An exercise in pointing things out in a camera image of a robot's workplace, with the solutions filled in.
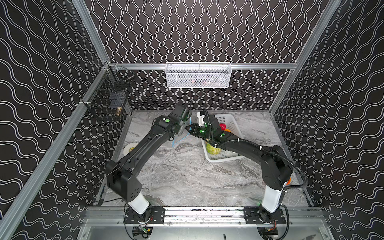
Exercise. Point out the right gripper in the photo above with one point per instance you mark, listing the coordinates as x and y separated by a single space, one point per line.
197 130

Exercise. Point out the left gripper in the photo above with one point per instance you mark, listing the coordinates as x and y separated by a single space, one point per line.
182 120

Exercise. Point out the clear zip top bag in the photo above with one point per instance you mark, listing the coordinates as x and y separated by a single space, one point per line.
179 138

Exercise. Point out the dark red beet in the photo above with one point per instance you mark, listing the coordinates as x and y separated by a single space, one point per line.
223 126

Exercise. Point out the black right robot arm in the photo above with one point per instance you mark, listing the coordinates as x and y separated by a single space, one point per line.
278 172

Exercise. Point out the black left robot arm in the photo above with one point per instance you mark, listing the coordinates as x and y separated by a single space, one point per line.
121 176

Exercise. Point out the green cabbage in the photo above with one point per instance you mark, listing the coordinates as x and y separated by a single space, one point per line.
212 150

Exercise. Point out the white tape roll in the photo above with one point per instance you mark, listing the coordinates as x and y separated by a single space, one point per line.
128 148

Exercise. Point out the clear wall basket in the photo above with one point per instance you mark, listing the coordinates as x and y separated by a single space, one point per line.
198 75

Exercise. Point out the black wire wall basket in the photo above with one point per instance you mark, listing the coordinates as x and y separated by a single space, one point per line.
108 103

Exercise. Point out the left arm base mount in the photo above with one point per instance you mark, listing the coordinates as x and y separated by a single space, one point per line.
153 215

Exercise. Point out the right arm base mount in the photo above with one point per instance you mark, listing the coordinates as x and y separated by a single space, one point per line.
259 216

